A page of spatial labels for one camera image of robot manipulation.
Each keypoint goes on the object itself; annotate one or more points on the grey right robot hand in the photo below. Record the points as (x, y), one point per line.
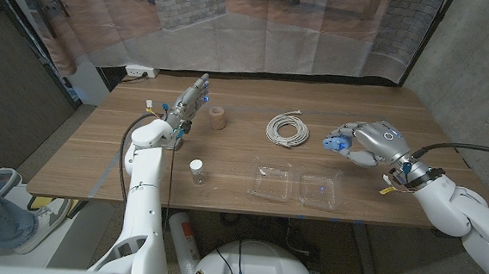
(382, 142)

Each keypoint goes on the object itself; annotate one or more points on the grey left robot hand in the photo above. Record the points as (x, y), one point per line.
(184, 104)

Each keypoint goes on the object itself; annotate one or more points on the small blue toy camera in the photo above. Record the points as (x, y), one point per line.
(334, 144)

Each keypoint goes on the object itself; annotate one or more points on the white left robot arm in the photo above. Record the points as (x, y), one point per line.
(142, 207)

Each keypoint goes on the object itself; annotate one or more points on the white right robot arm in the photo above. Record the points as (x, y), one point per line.
(459, 208)

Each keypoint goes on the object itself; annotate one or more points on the small brown cup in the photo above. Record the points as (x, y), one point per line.
(217, 118)

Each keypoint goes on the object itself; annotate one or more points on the clear bottle with white cap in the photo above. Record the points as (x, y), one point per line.
(197, 172)

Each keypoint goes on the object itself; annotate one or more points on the clear plastic clamshell container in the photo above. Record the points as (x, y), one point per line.
(271, 184)

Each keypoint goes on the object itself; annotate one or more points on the white power strip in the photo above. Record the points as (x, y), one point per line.
(141, 70)

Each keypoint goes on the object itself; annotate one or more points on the black backdrop stand pole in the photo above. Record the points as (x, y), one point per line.
(71, 92)
(405, 75)

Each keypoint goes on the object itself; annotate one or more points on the printed room backdrop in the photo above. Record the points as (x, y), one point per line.
(234, 32)

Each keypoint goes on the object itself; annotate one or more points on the white cylinder with orange label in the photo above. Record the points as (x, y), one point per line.
(185, 245)

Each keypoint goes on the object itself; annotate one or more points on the white floor platform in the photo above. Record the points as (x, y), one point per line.
(82, 229)

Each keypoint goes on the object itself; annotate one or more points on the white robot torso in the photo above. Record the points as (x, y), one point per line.
(257, 263)

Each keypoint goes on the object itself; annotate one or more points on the white sneaker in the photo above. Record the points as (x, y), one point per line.
(44, 226)

